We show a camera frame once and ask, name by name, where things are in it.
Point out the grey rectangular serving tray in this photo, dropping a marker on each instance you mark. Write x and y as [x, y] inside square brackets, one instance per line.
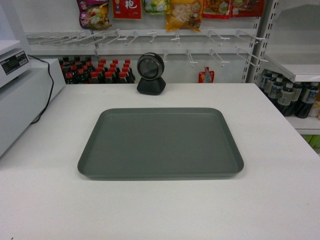
[166, 143]

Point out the white checkout counter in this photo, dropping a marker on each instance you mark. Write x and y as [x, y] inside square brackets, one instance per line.
[275, 196]

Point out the black round barcode scanner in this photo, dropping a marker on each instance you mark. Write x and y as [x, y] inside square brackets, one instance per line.
[150, 67]

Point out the red hanging snack pouch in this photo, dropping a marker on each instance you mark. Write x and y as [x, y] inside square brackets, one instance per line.
[206, 76]

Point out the yellow snack bag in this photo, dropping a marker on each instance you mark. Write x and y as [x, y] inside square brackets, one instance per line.
[184, 14]

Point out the red snack bag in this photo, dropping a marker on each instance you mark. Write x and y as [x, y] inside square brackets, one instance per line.
[127, 9]

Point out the purple snack bag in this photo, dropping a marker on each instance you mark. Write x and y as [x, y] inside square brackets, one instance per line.
[93, 14]

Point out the white cash drawer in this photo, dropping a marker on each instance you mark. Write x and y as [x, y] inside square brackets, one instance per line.
[23, 99]

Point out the white cash register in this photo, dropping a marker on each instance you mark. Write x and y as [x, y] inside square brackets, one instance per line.
[13, 61]

